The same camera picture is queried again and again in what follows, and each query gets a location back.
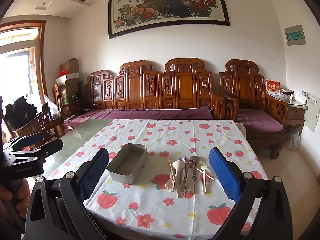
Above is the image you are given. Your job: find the wooden door frame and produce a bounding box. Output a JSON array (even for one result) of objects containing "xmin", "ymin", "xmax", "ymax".
[{"xmin": 0, "ymin": 20, "xmax": 48, "ymax": 102}]

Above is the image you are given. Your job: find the grey fluffy bundle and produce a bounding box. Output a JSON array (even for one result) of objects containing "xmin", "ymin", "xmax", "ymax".
[{"xmin": 285, "ymin": 126, "xmax": 301, "ymax": 152}]

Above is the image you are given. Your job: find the white flat box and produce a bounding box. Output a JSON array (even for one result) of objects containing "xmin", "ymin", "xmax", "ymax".
[{"xmin": 55, "ymin": 73, "xmax": 80, "ymax": 85}]

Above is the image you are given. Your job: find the strawberry print tablecloth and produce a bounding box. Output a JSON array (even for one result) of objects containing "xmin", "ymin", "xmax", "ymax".
[{"xmin": 41, "ymin": 119, "xmax": 270, "ymax": 240}]

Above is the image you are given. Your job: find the framed peacock painting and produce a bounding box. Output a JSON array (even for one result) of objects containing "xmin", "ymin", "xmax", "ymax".
[{"xmin": 108, "ymin": 0, "xmax": 230, "ymax": 39}]

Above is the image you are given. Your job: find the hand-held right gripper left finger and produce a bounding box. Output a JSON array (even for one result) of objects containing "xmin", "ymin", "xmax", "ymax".
[{"xmin": 25, "ymin": 147, "xmax": 110, "ymax": 240}]

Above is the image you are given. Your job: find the purple armchair cushion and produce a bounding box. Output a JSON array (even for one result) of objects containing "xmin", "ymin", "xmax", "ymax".
[{"xmin": 236, "ymin": 109, "xmax": 284, "ymax": 133}]

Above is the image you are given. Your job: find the person's left hand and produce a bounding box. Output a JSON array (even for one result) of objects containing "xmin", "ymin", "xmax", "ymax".
[{"xmin": 0, "ymin": 179, "xmax": 28, "ymax": 219}]

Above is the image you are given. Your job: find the beige fork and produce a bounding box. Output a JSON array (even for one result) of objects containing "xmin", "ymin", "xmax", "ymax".
[{"xmin": 200, "ymin": 164, "xmax": 208, "ymax": 194}]

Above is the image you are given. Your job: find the carved wooden chair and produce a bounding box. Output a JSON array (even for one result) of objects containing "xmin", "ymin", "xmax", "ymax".
[{"xmin": 15, "ymin": 104, "xmax": 66, "ymax": 146}]

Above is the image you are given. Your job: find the wooden side table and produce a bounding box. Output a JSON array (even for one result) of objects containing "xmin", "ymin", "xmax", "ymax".
[{"xmin": 266, "ymin": 94, "xmax": 308, "ymax": 133}]

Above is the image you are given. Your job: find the black desk lamp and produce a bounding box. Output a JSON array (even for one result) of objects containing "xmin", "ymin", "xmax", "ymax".
[{"xmin": 72, "ymin": 92, "xmax": 90, "ymax": 116}]

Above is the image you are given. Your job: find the red desk card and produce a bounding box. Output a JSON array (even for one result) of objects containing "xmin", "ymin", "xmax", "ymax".
[{"xmin": 265, "ymin": 79, "xmax": 282, "ymax": 95}]

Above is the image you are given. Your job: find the purple sofa cushion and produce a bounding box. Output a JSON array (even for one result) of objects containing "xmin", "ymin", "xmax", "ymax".
[{"xmin": 64, "ymin": 106, "xmax": 215, "ymax": 128}]

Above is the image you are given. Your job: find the rectangular metal box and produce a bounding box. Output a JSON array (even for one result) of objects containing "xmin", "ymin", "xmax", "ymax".
[{"xmin": 106, "ymin": 143, "xmax": 148, "ymax": 185}]

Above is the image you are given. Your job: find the large cardboard box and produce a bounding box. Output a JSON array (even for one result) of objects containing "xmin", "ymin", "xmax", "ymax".
[{"xmin": 65, "ymin": 79, "xmax": 79, "ymax": 97}]

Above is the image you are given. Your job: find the small beige spoon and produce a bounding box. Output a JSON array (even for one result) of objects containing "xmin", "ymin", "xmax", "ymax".
[{"xmin": 165, "ymin": 169, "xmax": 177, "ymax": 190}]

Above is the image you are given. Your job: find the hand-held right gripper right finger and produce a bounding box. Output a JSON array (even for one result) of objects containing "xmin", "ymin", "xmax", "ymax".
[{"xmin": 209, "ymin": 147, "xmax": 293, "ymax": 240}]

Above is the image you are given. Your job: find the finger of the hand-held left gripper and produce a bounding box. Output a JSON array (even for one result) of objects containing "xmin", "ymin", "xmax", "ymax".
[
  {"xmin": 2, "ymin": 132, "xmax": 45, "ymax": 151},
  {"xmin": 10, "ymin": 138, "xmax": 64, "ymax": 161}
]

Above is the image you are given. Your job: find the clear plastic bag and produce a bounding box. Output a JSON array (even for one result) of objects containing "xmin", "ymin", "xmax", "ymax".
[{"xmin": 44, "ymin": 95, "xmax": 61, "ymax": 121}]

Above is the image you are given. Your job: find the carved wooden sofa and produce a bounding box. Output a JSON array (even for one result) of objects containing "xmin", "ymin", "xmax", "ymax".
[{"xmin": 64, "ymin": 58, "xmax": 239, "ymax": 130}]

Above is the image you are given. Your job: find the carved wooden armchair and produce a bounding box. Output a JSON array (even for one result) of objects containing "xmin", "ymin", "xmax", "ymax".
[{"xmin": 219, "ymin": 59, "xmax": 289, "ymax": 160}]

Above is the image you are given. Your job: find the white plastic chair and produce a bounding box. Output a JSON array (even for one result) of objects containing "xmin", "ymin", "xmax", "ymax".
[{"xmin": 236, "ymin": 122, "xmax": 247, "ymax": 137}]

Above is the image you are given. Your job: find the large beige spoon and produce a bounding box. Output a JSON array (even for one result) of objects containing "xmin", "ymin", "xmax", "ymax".
[{"xmin": 172, "ymin": 160, "xmax": 185, "ymax": 197}]

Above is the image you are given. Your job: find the grey wall box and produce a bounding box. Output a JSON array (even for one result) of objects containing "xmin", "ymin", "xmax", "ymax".
[{"xmin": 284, "ymin": 25, "xmax": 307, "ymax": 46}]

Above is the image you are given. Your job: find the black fluffy cloth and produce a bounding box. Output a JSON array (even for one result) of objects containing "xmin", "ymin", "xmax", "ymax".
[{"xmin": 5, "ymin": 96, "xmax": 37, "ymax": 131}]

